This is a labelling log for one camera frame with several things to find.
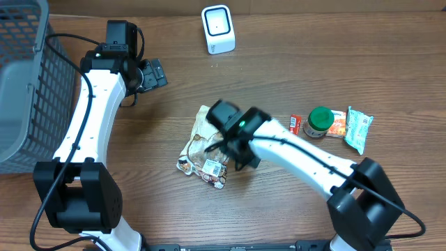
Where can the green lid jar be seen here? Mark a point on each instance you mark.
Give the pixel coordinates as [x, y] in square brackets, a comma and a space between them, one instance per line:
[318, 122]

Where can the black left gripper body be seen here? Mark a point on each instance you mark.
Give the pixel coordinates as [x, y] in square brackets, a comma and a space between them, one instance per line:
[155, 77]

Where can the white barcode scanner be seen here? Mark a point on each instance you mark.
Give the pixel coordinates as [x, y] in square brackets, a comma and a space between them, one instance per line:
[218, 29]

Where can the grey plastic basket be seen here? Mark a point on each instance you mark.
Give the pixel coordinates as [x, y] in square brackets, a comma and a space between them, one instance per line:
[37, 87]

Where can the orange tissue pack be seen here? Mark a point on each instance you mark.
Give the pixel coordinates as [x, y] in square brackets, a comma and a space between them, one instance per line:
[338, 128]

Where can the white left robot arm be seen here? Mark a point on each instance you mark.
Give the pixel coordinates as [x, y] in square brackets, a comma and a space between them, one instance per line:
[77, 192]

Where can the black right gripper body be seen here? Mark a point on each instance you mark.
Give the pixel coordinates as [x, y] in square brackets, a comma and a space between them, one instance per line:
[230, 147]

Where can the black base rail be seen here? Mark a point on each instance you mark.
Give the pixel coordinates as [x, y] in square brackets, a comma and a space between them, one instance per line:
[237, 247]

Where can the teal tissue pack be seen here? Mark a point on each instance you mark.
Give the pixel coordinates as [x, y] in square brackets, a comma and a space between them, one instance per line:
[357, 128]

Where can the beige brown snack bag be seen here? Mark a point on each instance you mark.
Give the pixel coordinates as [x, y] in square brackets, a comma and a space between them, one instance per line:
[210, 166]

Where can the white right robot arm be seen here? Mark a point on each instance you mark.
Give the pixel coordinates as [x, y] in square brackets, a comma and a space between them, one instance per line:
[362, 203]

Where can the red snack stick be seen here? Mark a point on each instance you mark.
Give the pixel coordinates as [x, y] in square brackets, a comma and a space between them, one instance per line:
[294, 125]

